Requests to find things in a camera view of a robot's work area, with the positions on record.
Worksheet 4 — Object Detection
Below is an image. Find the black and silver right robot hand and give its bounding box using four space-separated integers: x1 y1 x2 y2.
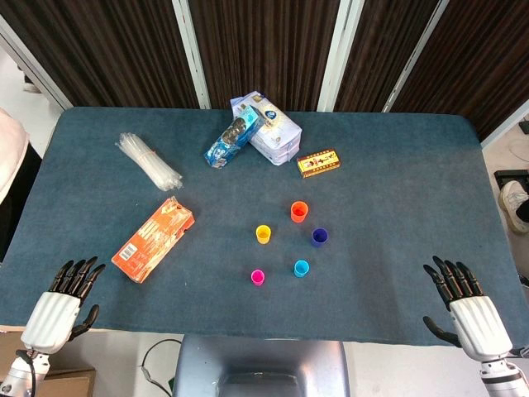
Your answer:
422 255 513 363

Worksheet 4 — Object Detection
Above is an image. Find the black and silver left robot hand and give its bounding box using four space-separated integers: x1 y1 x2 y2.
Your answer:
20 256 107 356

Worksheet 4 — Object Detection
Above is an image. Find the brown cardboard box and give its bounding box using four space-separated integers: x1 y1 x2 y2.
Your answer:
0 330 97 397

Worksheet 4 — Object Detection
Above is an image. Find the blue table cloth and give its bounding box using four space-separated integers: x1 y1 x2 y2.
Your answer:
0 106 529 347

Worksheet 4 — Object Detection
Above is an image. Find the white sneaker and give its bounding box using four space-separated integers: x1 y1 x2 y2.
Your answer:
499 179 529 236

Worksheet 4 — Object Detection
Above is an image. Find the orange biscuit box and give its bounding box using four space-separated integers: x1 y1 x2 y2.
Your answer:
111 195 196 285

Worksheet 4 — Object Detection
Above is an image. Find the black equipment base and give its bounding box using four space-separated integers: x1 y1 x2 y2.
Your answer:
493 169 529 191

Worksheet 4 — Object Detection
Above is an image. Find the person in white shirt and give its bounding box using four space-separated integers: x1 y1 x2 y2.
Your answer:
0 108 42 261

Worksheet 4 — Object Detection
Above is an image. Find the bundle of clear plastic straws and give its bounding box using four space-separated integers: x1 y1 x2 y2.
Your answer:
115 132 183 192

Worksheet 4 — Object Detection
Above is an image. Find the grey robot chest housing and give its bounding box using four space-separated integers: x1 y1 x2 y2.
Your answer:
172 334 350 397

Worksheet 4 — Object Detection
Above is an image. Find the small yellow printed box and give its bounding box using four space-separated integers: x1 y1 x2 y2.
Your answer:
297 148 343 179

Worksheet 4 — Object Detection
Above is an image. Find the blue cookie box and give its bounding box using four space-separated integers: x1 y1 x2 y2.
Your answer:
203 103 267 170

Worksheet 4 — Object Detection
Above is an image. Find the dark brown screen panel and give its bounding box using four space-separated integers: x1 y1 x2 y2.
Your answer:
173 0 356 112
0 0 207 109
317 0 450 112
382 0 529 141

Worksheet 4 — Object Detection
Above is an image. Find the white lilac tissue pack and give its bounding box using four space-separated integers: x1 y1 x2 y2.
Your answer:
230 91 303 166

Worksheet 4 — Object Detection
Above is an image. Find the black floor cable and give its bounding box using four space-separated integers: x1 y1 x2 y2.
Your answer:
141 338 183 392

